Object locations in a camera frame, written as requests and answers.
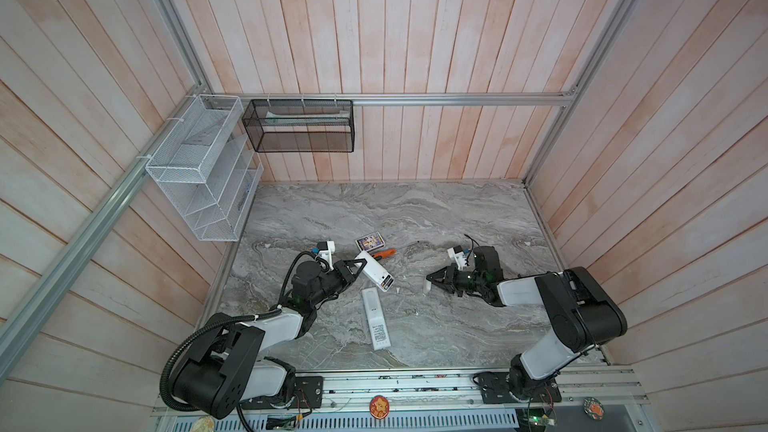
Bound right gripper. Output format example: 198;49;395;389
426;262;484;295

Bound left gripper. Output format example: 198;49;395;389
309;258;367;306

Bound white remote control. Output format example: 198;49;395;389
355;251;394;292

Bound orange black screwdriver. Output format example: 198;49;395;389
372;248;397;261

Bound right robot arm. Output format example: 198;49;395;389
426;245;628;402

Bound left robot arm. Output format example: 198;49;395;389
159;251;366;419

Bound white remote with label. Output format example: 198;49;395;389
362;288;391;351

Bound red round sticker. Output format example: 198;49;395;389
369;395;390;420

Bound black mesh basket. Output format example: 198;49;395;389
242;98;356;153

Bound round patterned badge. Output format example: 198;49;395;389
583;397;605;421

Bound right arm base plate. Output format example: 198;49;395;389
472;370;562;404

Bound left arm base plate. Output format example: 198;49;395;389
264;375;324;411

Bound white wire mesh shelf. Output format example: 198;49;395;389
146;94;263;242

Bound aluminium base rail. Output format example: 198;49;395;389
149;365;652;418

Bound black corrugated cable hose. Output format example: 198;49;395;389
158;311;283;432

